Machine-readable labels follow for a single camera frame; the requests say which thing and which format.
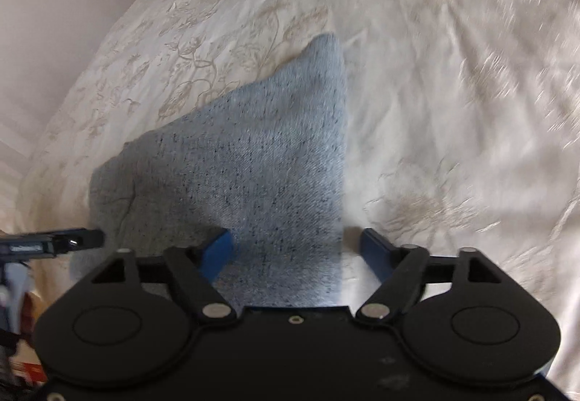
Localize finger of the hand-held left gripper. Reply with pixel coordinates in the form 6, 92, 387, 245
0, 228, 106, 259

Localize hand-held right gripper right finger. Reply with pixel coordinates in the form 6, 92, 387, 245
355, 226, 504, 324

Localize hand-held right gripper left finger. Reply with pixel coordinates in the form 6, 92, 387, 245
91, 226, 237, 324

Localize grey speckled pants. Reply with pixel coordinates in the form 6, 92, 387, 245
68, 33, 349, 309

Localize light blue cloth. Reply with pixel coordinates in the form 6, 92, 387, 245
0, 265, 33, 338

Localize white embroidered bedspread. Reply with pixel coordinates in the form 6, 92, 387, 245
0, 0, 580, 384

